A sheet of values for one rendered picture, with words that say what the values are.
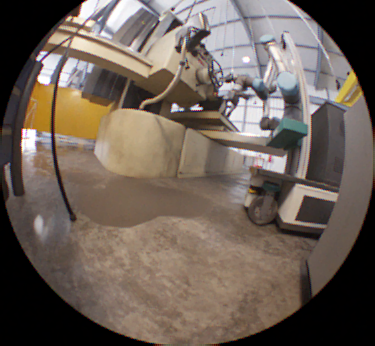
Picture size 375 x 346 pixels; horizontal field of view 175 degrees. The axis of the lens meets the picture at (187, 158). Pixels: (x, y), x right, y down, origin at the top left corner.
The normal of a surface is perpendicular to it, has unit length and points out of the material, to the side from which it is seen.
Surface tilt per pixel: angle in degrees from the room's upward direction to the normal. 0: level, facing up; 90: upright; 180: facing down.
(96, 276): 0
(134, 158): 90
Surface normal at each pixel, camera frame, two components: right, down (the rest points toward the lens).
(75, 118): 0.76, 0.20
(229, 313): 0.21, -0.98
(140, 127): 0.43, 0.15
